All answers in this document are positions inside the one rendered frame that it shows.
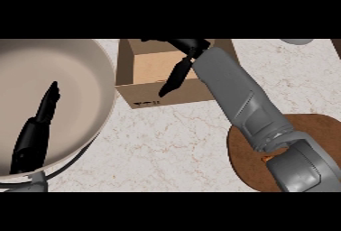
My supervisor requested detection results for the grey round object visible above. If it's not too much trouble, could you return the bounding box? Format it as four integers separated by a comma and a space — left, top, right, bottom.
279, 38, 316, 46

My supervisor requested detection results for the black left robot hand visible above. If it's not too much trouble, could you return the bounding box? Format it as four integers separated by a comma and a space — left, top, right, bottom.
8, 80, 62, 176

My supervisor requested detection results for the cardboard box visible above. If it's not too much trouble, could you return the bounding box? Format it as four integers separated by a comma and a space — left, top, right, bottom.
114, 38, 241, 110

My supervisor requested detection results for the brown wooden cutting board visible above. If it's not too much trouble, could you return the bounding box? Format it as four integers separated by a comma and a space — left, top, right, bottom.
226, 113, 341, 193

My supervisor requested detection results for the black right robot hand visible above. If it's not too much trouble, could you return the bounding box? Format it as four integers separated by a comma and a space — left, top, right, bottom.
141, 38, 213, 98

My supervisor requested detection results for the large beige bowl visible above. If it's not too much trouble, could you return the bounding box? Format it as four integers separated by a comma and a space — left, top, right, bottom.
0, 38, 120, 184

